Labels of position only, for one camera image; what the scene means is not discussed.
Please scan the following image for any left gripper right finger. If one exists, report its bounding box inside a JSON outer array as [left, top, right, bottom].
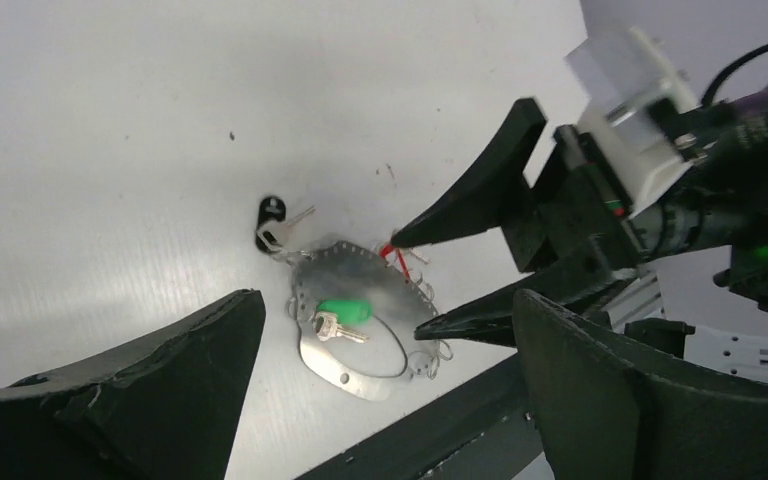
[[517, 313, 768, 479]]

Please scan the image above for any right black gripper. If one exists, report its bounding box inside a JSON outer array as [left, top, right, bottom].
[[390, 97, 642, 348]]

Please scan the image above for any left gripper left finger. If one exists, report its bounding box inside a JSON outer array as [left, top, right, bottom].
[[0, 289, 266, 479]]

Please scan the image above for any key with black tag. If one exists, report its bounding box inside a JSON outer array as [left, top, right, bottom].
[[255, 195, 316, 255]]

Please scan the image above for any perforated metal ring plate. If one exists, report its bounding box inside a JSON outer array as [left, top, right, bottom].
[[287, 240, 454, 402]]

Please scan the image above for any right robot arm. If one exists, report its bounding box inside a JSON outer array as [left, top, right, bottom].
[[391, 76, 768, 383]]

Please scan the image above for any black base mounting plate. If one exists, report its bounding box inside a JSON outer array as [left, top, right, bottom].
[[301, 355, 543, 479]]

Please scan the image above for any red key tag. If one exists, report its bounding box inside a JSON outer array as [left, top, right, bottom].
[[378, 243, 411, 281]]

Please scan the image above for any green key tag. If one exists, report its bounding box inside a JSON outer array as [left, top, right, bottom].
[[317, 299, 373, 326]]

